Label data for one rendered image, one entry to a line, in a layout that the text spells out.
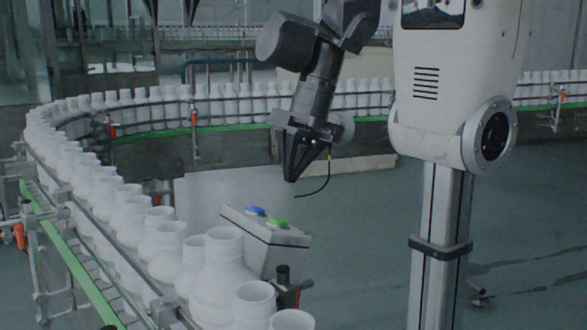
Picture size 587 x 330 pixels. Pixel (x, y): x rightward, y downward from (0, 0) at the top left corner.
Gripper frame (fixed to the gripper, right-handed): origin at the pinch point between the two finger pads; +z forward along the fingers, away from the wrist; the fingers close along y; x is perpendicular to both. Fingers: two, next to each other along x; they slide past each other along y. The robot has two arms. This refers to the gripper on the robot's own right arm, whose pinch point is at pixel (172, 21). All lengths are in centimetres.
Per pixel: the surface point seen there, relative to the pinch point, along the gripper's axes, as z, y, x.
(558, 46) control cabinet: 27, -569, -210
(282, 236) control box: 28.4, -0.1, 32.7
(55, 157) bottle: 27.0, 16.8, -24.1
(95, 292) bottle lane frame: 40.0, 20.1, 11.6
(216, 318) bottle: 27, 18, 47
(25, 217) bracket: 31.2, 26.0, -3.5
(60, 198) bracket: 29.2, 20.4, -4.0
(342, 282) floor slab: 140, -134, -98
